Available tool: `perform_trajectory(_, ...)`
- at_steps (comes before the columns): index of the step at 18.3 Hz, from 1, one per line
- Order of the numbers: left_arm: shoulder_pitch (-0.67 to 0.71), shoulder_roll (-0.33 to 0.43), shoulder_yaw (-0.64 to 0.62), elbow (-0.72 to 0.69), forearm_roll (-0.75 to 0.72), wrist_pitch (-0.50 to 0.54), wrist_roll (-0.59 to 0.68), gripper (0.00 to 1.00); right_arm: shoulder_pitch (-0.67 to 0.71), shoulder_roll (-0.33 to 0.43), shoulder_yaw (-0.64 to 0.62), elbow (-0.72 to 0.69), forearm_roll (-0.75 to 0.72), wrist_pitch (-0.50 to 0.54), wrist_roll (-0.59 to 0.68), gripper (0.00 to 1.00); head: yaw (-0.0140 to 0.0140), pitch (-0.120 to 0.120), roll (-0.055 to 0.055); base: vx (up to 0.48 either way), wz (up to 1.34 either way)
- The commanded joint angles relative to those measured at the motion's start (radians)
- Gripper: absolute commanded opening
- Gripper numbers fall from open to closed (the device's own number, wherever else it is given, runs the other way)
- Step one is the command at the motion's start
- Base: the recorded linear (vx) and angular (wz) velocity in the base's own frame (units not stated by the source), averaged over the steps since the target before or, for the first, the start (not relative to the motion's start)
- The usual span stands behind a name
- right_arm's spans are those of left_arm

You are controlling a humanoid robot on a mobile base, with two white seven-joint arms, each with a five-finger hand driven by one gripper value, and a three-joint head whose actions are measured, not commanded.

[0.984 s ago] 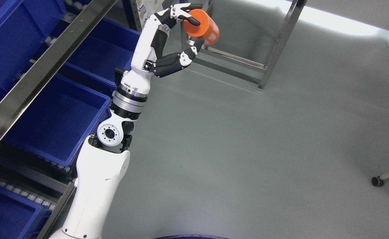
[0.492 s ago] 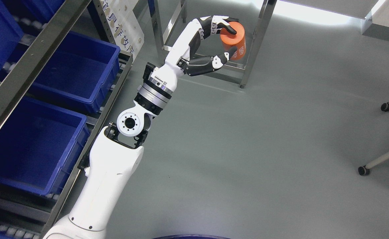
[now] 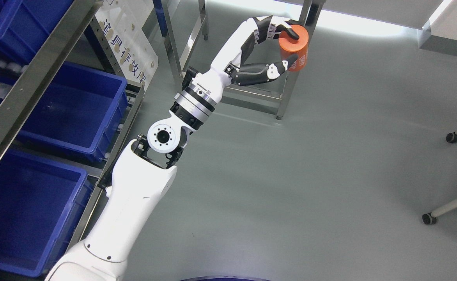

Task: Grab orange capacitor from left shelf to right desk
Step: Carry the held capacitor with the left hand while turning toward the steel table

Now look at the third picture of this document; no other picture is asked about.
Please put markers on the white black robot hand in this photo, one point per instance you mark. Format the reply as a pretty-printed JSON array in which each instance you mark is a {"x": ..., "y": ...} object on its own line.
[{"x": 228, "y": 66}]

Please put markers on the orange cylindrical capacitor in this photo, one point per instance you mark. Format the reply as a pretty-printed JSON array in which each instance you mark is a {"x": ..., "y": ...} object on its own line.
[{"x": 299, "y": 47}]

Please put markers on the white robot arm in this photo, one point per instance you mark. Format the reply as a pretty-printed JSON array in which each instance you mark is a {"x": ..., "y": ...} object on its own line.
[{"x": 137, "y": 186}]

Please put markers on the white sign board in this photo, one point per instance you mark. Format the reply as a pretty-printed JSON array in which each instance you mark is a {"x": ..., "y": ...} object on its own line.
[{"x": 121, "y": 22}]

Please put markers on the blue bin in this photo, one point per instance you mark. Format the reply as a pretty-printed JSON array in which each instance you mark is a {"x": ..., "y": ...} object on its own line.
[
  {"x": 79, "y": 113},
  {"x": 41, "y": 203},
  {"x": 25, "y": 25}
]

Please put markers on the blue bin lower far left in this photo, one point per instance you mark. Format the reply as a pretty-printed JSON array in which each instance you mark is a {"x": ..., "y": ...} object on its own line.
[{"x": 25, "y": 25}]

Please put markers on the blue bin lower middle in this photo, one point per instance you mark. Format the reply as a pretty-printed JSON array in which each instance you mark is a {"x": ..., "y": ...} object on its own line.
[{"x": 41, "y": 203}]

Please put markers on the steel shelf rack frame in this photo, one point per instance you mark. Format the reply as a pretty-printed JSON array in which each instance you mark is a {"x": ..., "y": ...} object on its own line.
[{"x": 34, "y": 81}]

